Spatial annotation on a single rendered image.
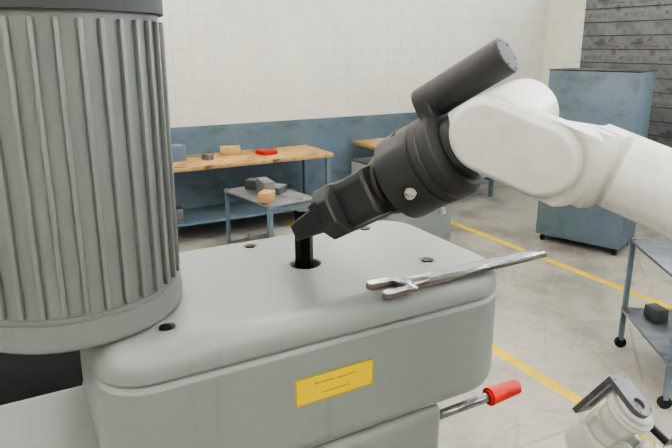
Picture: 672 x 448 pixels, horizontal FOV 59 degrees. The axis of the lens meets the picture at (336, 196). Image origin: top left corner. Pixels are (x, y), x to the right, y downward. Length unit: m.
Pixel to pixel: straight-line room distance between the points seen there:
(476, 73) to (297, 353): 0.31
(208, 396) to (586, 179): 0.37
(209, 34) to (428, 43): 3.25
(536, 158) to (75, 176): 0.37
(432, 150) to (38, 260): 0.34
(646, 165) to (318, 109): 7.57
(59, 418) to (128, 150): 0.32
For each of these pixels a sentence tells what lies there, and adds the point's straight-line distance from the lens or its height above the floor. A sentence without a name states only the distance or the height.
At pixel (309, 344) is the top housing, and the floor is 1.86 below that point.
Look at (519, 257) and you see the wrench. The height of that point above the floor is 1.90.
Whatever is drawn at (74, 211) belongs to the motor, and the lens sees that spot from 0.52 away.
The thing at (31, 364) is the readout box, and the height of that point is 1.69.
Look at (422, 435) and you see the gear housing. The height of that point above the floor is 1.70.
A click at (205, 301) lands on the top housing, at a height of 1.89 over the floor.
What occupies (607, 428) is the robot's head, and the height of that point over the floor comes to 1.64.
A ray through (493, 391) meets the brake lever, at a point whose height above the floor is 1.71.
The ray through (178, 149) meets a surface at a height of 1.02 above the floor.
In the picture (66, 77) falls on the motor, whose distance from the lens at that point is 0.51.
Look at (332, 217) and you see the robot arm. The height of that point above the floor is 1.98.
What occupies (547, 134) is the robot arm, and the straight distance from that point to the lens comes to 0.48.
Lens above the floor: 2.14
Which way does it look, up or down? 14 degrees down
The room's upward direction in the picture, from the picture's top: straight up
